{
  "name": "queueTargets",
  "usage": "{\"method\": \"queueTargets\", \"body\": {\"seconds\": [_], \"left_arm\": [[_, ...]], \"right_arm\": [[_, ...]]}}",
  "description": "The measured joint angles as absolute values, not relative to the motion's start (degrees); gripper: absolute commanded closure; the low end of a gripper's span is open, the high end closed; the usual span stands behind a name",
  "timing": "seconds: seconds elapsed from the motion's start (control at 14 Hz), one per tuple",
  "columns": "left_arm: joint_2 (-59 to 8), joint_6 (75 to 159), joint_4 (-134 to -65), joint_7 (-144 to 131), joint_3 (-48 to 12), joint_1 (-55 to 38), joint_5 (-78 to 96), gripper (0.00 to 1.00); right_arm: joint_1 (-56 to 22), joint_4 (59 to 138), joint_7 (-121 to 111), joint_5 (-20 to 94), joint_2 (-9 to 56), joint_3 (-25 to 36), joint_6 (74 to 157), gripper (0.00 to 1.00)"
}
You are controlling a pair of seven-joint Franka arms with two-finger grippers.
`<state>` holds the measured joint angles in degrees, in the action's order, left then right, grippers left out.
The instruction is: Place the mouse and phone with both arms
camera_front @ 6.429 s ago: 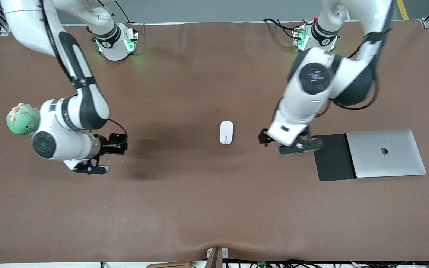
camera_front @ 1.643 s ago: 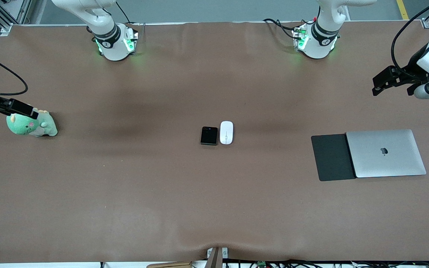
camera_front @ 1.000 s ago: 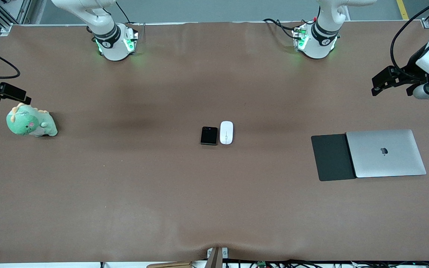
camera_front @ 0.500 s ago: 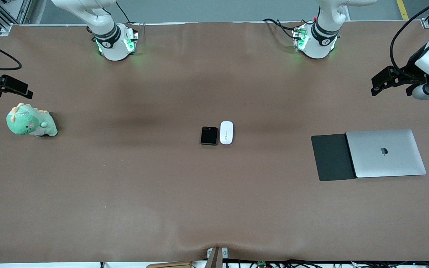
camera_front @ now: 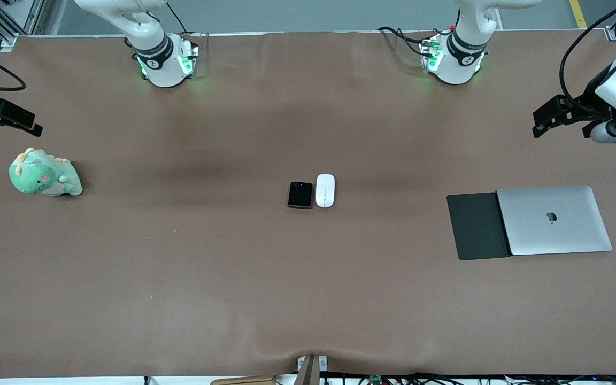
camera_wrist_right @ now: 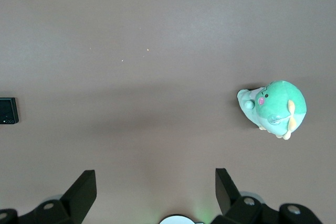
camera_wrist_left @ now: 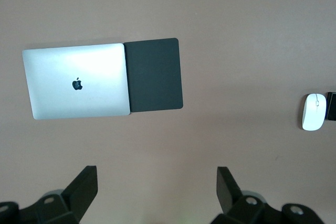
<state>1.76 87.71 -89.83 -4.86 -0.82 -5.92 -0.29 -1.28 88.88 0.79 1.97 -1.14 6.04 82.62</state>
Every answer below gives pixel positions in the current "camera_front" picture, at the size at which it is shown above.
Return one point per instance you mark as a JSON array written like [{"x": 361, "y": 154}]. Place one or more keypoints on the green dinosaur plush toy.
[{"x": 40, "y": 176}]

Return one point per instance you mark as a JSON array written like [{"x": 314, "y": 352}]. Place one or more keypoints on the small green circuit board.
[{"x": 376, "y": 380}]

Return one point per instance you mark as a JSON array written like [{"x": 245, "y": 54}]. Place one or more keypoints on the black phone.
[{"x": 300, "y": 195}]

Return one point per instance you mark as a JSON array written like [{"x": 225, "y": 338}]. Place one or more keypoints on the metal bracket with brown post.
[{"x": 310, "y": 370}]

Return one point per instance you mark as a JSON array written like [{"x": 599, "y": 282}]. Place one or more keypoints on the black mouse pad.
[{"x": 474, "y": 224}]

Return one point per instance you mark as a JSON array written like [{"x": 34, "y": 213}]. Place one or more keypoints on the silver closed laptop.
[{"x": 554, "y": 220}]

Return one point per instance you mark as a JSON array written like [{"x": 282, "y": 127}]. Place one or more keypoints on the white computer mouse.
[{"x": 325, "y": 190}]

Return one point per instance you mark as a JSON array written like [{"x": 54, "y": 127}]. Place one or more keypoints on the brown table cover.
[{"x": 286, "y": 294}]

